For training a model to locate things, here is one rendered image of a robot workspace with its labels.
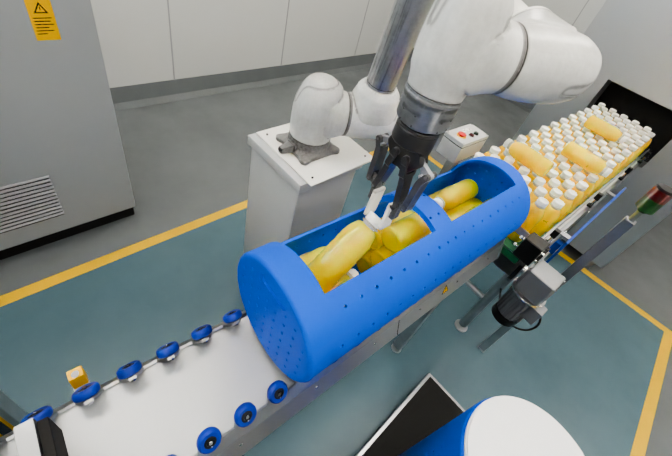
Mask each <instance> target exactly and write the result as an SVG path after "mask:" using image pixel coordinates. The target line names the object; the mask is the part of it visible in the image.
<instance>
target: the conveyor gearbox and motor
mask: <svg viewBox="0 0 672 456"><path fill-rule="evenodd" d="M520 273H521V275H520V276H519V277H517V278H515V279H514V280H513V282H512V287H511V288H510V289H509V290H508V291H507V292H506V293H505V294H504V295H503V296H502V297H501V291H502V288H500V292H499V301H497V302H496V303H495V304H494V305H493V306H492V314H493V316H494V318H495V319H496V320H497V321H498V322H499V323H500V324H501V325H503V326H506V327H514V328H515V329H518V330H521V331H531V330H534V329H536V328H537V327H538V326H539V325H540V324H541V320H542V318H541V317H542V316H543V315H544V314H545V313H546V311H547V310H548V309H547V308H546V307H545V306H544V305H545V304H546V300H547V299H548V298H549V297H551V296H552V295H553V294H554V293H555V292H557V290H558V289H559V288H560V286H562V284H563V283H565V280H566V278H565V277H564V276H563V275H561V274H560V273H559V272H558V271H556V270H555V269H554V268H553V267H551V266H550V265H549V264H548V263H546V262H545V261H544V260H540V261H539V262H537V263H536V264H532V265H531V266H530V267H528V266H526V267H525V268H524V269H523V270H522V271H521V272H520ZM523 318H524V319H525V320H526V321H527V322H528V323H529V324H530V325H532V324H533V323H535V322H536V321H537V320H538V319H539V322H538V324H537V325H536V326H534V327H532V328H529V329H521V328H518V327H516V326H514V325H515V324H516V323H517V322H519V321H521V320H522V319H523Z"/></svg>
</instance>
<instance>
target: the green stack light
mask: <svg viewBox="0 0 672 456"><path fill-rule="evenodd" d="M635 205H636V207H637V208H638V209H639V210H640V211H642V212H643V213H645V214H648V215H653V214H655V213H656V212H657V211H658V210H660V209H661V208H662V207H663V206H664V205H660V204H657V203H655V202H653V201H652V200H651V199H649V198H648V197H647V194H645V195H644V196H643V197H642V198H640V199H639V200H638V201H637V202H636V203H635Z"/></svg>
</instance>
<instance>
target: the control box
mask: <svg viewBox="0 0 672 456"><path fill-rule="evenodd" d="M464 129H465V130H466V131H465V130H464ZM469 129H470V130H469ZM461 130H462V132H463V131H464V133H466V135H467V136H466V137H461V136H460V135H459V134H458V132H459V131H461ZM474 131H477V132H479V135H475V134H474V137H472V136H470V135H469V134H470V133H474ZM488 136H489V135H487V134H486V133H485V132H483V131H482V130H480V129H479V128H477V127H476V126H474V125H473V124H469V125H465V126H462V127H459V128H456V129H453V130H449V131H446V132H445V134H444V136H443V138H442V140H441V142H440V144H439V146H438V148H437V150H436V151H437V152H439V153H440V154H441V155H443V156H444V157H445V158H447V159H448V160H449V161H450V162H452V163H456V162H458V161H461V160H463V159H465V158H468V157H470V156H473V155H475V154H476V153H477V152H479V151H480V149H481V148H482V146H483V144H484V143H485V141H486V139H487V138H488Z"/></svg>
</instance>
